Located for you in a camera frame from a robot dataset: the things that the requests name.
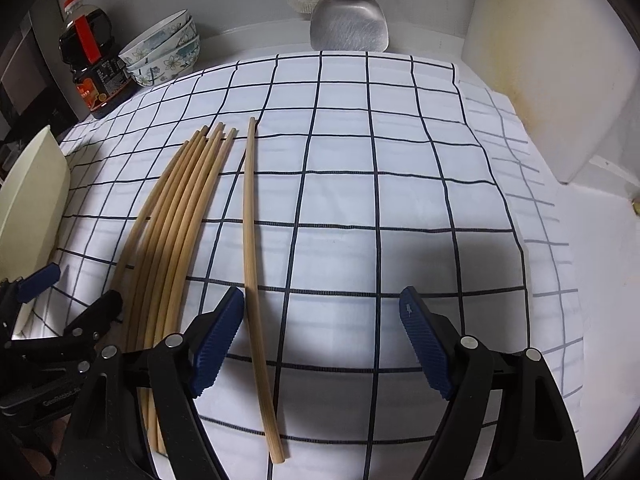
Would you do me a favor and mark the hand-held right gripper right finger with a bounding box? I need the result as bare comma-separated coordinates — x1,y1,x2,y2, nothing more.
398,286,586,480

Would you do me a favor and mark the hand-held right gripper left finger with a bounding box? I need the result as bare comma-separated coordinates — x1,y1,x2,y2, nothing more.
55,286,246,480

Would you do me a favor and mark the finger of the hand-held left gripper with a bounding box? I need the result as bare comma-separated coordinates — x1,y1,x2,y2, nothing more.
0,262,62,306
62,290,124,347

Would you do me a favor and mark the slender wooden chopstick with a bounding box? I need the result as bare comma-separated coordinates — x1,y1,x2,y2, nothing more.
242,116,287,465

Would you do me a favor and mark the cream round basin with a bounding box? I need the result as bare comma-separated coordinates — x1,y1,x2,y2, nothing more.
0,125,71,336

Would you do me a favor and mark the bunch of wooden chopsticks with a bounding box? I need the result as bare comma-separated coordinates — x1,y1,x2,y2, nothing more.
107,122,240,456

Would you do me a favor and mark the person's left hand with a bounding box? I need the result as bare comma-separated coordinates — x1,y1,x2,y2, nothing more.
44,410,73,458

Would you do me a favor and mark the white black-checked cloth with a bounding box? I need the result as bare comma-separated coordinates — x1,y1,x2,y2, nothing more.
22,52,586,480

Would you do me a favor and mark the dark soy sauce bottle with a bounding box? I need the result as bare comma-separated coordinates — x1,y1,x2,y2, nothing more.
58,0,141,121

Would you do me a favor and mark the blue floral ceramic bowl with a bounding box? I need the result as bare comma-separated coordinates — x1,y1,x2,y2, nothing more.
129,35,201,88
125,20,197,75
119,9,193,63

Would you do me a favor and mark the white cutting board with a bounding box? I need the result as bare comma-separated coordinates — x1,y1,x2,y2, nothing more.
460,0,640,184

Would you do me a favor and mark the metal cooking spatula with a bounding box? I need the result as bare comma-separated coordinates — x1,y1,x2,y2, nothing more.
310,0,390,53

